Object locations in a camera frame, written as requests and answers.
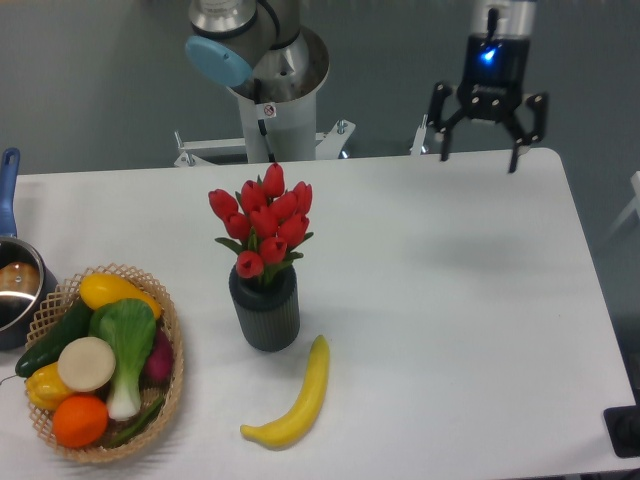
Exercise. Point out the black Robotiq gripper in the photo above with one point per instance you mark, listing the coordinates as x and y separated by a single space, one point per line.
491 89

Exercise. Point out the red tulip bouquet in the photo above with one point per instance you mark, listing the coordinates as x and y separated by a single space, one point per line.
265 223

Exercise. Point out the yellow banana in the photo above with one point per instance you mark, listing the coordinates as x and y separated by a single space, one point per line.
300 418

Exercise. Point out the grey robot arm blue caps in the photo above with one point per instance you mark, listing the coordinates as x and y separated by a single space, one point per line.
274 66

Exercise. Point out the dark grey ribbed vase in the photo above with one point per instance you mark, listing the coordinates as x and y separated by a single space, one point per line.
269 317

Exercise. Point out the white furniture leg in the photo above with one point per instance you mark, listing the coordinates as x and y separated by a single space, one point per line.
625 221

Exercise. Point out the black device at table edge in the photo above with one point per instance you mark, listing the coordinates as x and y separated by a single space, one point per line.
623 429

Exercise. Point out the green bok choy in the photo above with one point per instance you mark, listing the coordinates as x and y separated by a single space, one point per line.
128 326

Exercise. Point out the yellow squash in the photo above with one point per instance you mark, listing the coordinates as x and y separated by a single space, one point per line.
100 289

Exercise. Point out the green cucumber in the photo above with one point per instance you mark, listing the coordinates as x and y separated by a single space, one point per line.
73 325

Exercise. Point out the green chili pepper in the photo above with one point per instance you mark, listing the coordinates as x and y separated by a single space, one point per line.
138 425

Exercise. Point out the beige round bun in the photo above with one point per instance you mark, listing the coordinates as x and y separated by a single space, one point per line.
86 364

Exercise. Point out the orange fruit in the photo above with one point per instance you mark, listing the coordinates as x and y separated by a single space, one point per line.
80 420

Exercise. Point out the yellow bell pepper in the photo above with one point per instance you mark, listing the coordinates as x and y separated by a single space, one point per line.
45 388

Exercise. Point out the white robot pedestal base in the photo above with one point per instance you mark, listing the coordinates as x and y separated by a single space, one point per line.
286 132

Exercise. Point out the blue handled saucepan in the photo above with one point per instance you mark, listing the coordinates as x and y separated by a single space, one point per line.
25 279

